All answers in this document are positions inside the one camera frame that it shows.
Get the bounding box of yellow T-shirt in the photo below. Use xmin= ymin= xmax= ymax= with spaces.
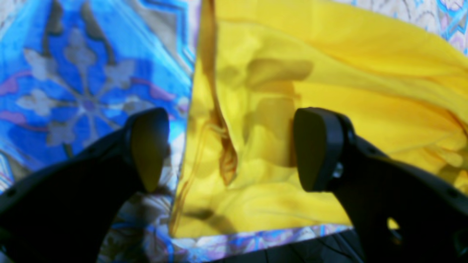
xmin=169 ymin=0 xmax=468 ymax=238

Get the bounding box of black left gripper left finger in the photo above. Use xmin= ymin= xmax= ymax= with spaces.
xmin=0 ymin=108 xmax=170 ymax=263

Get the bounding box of patterned blue tile tablecloth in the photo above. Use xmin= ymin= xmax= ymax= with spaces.
xmin=1 ymin=0 xmax=467 ymax=263

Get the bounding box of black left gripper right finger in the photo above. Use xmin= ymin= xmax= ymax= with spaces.
xmin=294 ymin=107 xmax=468 ymax=263

